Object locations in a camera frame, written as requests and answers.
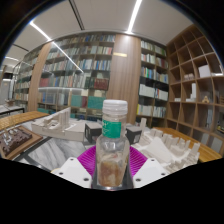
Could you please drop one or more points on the narrow wooden bookshelf with books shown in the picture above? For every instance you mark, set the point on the narrow wooden bookshelf with books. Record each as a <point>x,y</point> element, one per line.
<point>26,83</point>

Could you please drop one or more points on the linear ceiling light strip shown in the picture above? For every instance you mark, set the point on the linear ceiling light strip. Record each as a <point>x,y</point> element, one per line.
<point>134,15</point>

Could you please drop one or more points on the white city block model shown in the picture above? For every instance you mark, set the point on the white city block model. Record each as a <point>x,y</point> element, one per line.
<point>166,150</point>

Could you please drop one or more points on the small gold wall sign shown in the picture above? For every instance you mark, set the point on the small gold wall sign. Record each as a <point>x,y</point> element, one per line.
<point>120,54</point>

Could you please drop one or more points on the wide wooden bookshelf with books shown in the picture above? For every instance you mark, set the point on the wide wooden bookshelf with books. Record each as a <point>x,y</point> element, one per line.
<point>76,76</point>

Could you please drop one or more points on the dark recessed ceiling track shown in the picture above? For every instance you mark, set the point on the dark recessed ceiling track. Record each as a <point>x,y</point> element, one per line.
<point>76,13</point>

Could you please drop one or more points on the white stepped building model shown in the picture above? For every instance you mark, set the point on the white stepped building model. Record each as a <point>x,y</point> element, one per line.
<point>60,128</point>

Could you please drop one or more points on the black and grey building model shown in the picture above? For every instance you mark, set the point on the black and grey building model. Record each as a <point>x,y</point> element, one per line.
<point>91,131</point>

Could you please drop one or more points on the wooden cubby shelf unit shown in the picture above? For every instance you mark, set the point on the wooden cubby shelf unit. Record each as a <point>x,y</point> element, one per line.
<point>196,93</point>

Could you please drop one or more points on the dark brown site model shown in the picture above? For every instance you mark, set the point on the dark brown site model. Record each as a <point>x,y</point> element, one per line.
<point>13,140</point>

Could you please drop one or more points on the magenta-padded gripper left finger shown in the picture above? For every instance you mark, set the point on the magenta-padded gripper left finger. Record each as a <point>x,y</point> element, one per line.
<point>74,171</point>

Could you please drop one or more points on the dark-framed bookshelf with books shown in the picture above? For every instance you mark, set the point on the dark-framed bookshelf with books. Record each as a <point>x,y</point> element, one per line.
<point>151,86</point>

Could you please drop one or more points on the clear bottle with green label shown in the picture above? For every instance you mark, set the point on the clear bottle with green label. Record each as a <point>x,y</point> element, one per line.
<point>112,153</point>

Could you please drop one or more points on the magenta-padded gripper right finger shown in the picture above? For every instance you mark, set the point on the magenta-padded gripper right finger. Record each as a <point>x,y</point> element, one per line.
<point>150,170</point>

